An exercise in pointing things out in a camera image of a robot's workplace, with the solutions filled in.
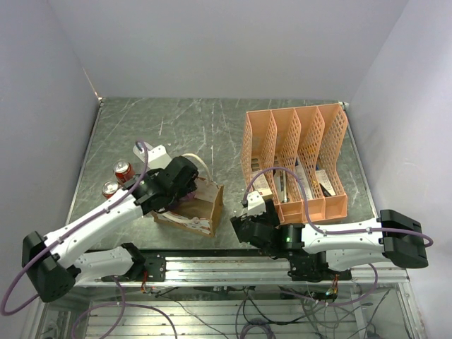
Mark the white red box in organizer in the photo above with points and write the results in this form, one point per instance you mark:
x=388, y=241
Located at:
x=304, y=181

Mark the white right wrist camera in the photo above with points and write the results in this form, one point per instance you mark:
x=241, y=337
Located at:
x=254, y=204

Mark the white staples box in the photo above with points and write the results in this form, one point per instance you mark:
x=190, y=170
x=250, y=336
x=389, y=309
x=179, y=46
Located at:
x=261, y=185

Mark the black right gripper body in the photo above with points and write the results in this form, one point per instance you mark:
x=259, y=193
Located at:
x=268, y=218

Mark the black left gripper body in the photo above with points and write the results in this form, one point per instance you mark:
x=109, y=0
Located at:
x=190, y=186

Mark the blue white blister pack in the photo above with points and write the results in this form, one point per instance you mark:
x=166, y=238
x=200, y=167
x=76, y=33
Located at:
x=140, y=150

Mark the silver top soda can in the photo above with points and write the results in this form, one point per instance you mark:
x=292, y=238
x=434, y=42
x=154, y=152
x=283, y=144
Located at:
x=109, y=188

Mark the aluminium frame rail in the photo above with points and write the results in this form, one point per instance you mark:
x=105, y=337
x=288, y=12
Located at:
x=248, y=271

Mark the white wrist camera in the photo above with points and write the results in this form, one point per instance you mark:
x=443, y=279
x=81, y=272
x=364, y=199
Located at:
x=155, y=157
x=254, y=204

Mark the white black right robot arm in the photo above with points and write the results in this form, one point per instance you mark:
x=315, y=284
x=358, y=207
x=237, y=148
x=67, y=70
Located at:
x=318, y=252

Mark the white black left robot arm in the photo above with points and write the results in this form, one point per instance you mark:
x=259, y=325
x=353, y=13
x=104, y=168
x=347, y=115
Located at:
x=61, y=259

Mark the red soda can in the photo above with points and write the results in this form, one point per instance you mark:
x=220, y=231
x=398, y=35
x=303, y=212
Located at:
x=123, y=171

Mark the brown canvas tote bag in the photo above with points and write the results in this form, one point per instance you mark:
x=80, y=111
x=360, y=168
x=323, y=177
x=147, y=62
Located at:
x=201, y=215

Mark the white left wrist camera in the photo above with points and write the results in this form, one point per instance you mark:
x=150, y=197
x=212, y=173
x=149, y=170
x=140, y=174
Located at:
x=155, y=157

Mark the metal stapler tool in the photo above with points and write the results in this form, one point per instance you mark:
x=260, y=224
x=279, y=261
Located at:
x=281, y=185

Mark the peach plastic file organizer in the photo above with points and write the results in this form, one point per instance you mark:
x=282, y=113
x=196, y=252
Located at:
x=280, y=139

